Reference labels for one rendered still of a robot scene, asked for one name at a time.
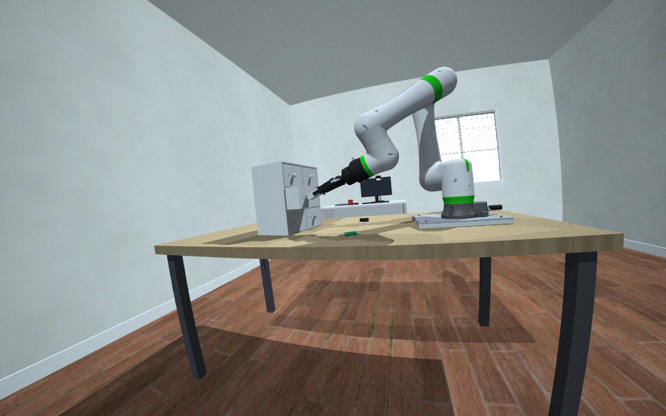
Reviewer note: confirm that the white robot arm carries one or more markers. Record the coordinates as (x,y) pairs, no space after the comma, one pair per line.
(453,177)

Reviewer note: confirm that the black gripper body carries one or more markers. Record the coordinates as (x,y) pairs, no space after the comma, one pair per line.
(346,177)

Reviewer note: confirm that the white chest of drawers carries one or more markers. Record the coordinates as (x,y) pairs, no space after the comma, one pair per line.
(270,200)

